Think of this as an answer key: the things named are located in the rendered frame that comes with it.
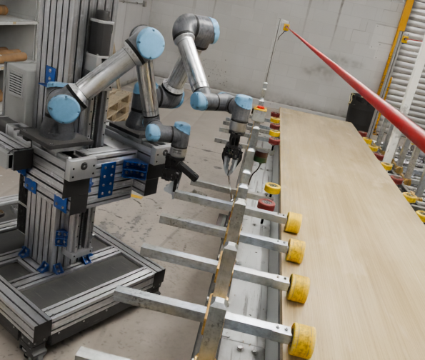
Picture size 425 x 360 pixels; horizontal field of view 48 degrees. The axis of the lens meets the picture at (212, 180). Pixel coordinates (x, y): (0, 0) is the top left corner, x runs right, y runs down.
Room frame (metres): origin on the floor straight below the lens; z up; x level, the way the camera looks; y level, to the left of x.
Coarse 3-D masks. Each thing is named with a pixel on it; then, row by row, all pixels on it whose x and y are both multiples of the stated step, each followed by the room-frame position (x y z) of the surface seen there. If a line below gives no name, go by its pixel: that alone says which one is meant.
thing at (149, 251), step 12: (144, 252) 1.28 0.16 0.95; (156, 252) 1.28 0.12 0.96; (168, 252) 1.28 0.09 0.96; (180, 252) 1.30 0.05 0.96; (180, 264) 1.28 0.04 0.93; (192, 264) 1.27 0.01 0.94; (204, 264) 1.27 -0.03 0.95; (216, 264) 1.27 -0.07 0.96; (240, 276) 1.26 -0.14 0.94; (252, 276) 1.26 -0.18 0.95; (264, 276) 1.26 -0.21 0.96; (276, 276) 1.27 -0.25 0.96; (276, 288) 1.25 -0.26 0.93; (288, 288) 1.26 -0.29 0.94
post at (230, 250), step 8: (224, 248) 1.06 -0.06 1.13; (232, 248) 1.06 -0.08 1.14; (224, 256) 1.06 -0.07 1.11; (232, 256) 1.05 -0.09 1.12; (224, 264) 1.06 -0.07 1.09; (232, 264) 1.05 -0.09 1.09; (224, 272) 1.05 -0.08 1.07; (216, 280) 1.06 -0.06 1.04; (224, 280) 1.05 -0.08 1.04; (216, 288) 1.06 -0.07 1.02; (224, 288) 1.05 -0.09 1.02; (224, 296) 1.05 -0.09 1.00
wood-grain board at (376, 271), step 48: (288, 144) 3.21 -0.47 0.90; (336, 144) 3.52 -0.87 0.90; (288, 192) 2.23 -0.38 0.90; (336, 192) 2.39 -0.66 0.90; (384, 192) 2.56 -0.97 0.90; (288, 240) 1.68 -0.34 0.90; (336, 240) 1.77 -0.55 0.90; (384, 240) 1.87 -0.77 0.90; (336, 288) 1.39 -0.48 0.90; (384, 288) 1.46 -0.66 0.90; (336, 336) 1.12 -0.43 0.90; (384, 336) 1.17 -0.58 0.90
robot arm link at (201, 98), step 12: (180, 24) 2.16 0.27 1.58; (192, 24) 2.19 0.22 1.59; (180, 36) 2.13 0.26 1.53; (192, 36) 2.16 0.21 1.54; (180, 48) 2.12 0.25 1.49; (192, 48) 2.11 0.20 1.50; (192, 60) 2.07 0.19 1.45; (192, 72) 2.04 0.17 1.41; (192, 84) 2.02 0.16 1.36; (204, 84) 2.01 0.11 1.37; (192, 96) 1.98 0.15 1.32; (204, 96) 1.96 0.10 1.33; (216, 96) 2.01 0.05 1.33; (204, 108) 1.97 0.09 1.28; (216, 108) 2.01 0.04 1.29
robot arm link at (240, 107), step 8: (240, 96) 1.98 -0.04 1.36; (248, 96) 2.00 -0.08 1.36; (232, 104) 2.00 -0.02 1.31; (240, 104) 1.97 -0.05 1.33; (248, 104) 1.98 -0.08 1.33; (232, 112) 2.00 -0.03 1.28; (240, 112) 1.97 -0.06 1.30; (248, 112) 1.98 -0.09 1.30; (232, 120) 1.99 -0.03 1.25; (240, 120) 1.97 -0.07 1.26; (248, 120) 2.00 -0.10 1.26
